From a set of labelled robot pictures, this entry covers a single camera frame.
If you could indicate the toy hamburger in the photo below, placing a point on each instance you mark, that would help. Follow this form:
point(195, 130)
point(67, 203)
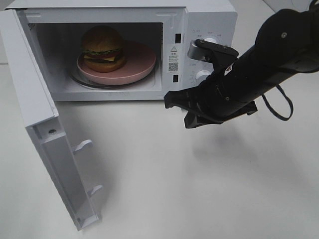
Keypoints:
point(103, 49)

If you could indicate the white microwave oven body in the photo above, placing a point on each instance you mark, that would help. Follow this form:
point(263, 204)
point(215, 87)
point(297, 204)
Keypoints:
point(60, 25)

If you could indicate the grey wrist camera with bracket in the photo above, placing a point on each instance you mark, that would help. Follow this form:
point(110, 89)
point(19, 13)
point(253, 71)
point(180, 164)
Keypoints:
point(202, 50)

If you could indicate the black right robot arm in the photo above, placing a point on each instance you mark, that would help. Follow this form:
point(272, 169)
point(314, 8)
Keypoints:
point(286, 44)

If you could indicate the pink round plate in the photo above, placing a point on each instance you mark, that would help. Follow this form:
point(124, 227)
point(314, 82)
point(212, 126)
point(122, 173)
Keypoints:
point(136, 51)

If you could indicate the glass microwave turntable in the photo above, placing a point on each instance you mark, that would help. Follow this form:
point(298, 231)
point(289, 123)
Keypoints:
point(132, 72)

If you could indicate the white warning label sticker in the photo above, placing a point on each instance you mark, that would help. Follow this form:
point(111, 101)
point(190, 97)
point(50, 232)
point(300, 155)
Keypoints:
point(173, 56)

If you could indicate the white timer knob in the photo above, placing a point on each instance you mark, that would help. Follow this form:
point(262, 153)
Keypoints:
point(201, 76)

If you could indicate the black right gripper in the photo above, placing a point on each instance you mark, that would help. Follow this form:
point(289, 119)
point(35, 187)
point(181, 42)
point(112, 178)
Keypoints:
point(217, 99)

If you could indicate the white microwave door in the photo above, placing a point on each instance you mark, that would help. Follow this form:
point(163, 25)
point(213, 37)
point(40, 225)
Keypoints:
point(41, 117)

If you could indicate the white upper power knob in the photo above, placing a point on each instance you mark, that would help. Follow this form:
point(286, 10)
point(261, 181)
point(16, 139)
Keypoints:
point(211, 39)

